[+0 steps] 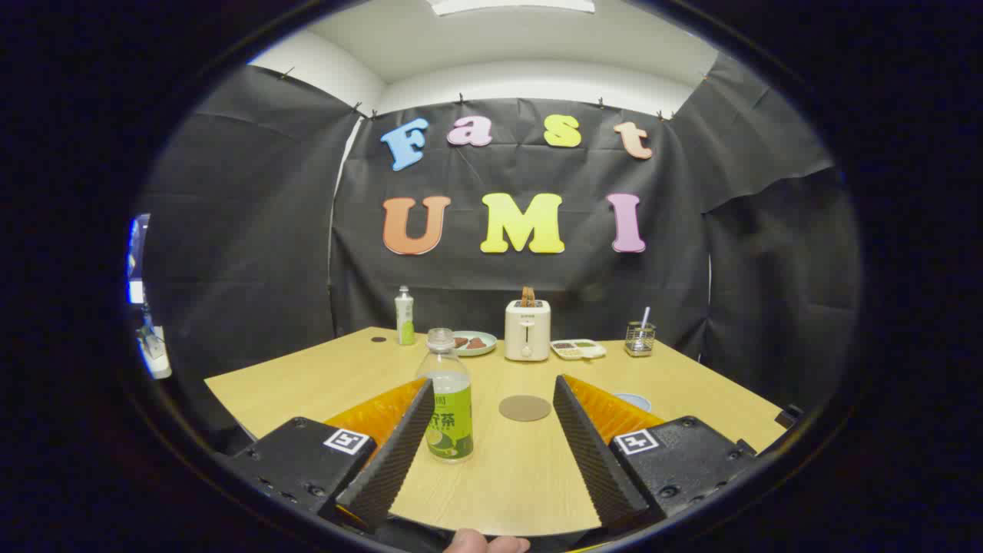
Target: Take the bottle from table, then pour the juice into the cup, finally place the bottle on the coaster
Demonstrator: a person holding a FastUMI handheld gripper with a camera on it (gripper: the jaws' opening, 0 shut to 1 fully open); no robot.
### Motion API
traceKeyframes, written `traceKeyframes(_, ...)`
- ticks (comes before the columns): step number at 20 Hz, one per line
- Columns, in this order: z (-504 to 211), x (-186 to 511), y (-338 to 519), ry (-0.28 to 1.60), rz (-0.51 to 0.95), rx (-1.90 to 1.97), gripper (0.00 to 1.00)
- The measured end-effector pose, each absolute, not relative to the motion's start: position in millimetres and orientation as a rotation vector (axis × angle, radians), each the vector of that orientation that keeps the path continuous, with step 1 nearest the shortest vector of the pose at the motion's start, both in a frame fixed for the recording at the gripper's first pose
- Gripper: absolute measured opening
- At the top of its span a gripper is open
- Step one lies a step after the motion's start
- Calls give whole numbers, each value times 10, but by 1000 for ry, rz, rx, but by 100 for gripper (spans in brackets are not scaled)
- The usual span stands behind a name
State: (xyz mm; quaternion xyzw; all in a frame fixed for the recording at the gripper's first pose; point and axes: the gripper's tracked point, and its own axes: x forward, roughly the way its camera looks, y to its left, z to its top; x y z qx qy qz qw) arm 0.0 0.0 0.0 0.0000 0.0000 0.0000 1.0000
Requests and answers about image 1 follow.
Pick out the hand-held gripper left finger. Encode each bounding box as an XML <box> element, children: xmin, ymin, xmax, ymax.
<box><xmin>227</xmin><ymin>376</ymin><xmax>436</xmax><ymax>535</ymax></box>

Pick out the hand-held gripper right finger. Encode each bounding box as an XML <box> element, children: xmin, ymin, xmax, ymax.
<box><xmin>553</xmin><ymin>374</ymin><xmax>761</xmax><ymax>531</ymax></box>

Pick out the green label juice bottle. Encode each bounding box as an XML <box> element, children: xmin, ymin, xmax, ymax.
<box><xmin>417</xmin><ymin>328</ymin><xmax>475</xmax><ymax>464</ymax></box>

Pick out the round brown coaster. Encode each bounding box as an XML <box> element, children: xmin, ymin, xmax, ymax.
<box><xmin>498</xmin><ymin>395</ymin><xmax>552</xmax><ymax>422</ymax></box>

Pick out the small capped white green bottle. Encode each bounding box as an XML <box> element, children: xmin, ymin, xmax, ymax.
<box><xmin>394</xmin><ymin>286</ymin><xmax>416</xmax><ymax>346</ymax></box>

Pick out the light wooden table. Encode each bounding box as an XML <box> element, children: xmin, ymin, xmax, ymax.
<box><xmin>204</xmin><ymin>326</ymin><xmax>787</xmax><ymax>537</ymax></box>

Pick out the white divided snack tray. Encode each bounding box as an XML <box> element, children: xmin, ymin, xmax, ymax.
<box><xmin>551</xmin><ymin>339</ymin><xmax>607</xmax><ymax>360</ymax></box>

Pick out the white toaster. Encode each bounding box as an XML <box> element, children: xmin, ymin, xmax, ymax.
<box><xmin>505</xmin><ymin>300</ymin><xmax>551</xmax><ymax>363</ymax></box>

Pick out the pale green plate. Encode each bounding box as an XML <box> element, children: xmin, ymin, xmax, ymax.
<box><xmin>451</xmin><ymin>331</ymin><xmax>498</xmax><ymax>357</ymax></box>

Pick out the white device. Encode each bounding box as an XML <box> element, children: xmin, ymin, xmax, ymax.
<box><xmin>137</xmin><ymin>326</ymin><xmax>173</xmax><ymax>379</ymax></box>

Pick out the ceiling light panel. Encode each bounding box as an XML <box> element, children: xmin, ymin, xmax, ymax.
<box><xmin>427</xmin><ymin>0</ymin><xmax>597</xmax><ymax>16</ymax></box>

